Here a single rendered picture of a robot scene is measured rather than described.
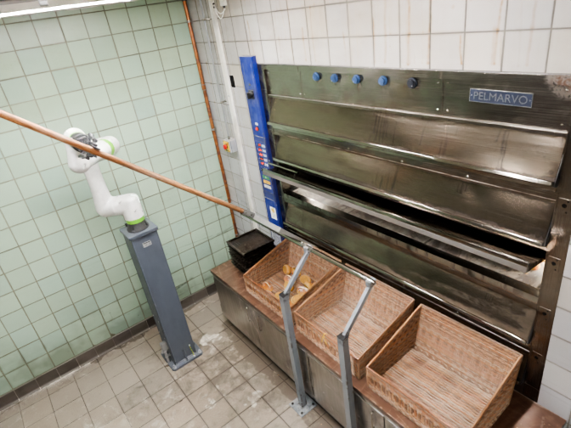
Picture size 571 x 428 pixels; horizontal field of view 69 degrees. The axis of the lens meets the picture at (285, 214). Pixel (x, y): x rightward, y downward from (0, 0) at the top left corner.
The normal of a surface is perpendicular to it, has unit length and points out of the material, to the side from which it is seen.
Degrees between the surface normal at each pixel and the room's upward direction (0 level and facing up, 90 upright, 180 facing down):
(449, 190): 70
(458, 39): 90
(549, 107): 90
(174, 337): 90
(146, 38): 90
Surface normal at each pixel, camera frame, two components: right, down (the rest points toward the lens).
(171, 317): 0.61, 0.28
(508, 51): -0.78, 0.38
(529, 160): -0.78, 0.06
